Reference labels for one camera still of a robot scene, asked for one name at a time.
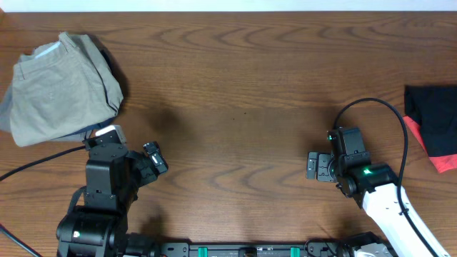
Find black t-shirt with logo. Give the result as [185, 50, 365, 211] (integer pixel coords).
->
[404, 85, 456, 157]

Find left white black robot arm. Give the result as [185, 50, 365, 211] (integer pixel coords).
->
[56, 141, 168, 257]

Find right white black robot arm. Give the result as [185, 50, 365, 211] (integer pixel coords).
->
[306, 128, 448, 256]

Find folded beige khaki pants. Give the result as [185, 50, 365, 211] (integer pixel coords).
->
[9, 31, 124, 148]

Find red cloth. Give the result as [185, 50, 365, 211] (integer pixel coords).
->
[403, 116, 456, 173]

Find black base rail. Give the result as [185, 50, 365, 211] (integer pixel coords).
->
[124, 231, 399, 257]

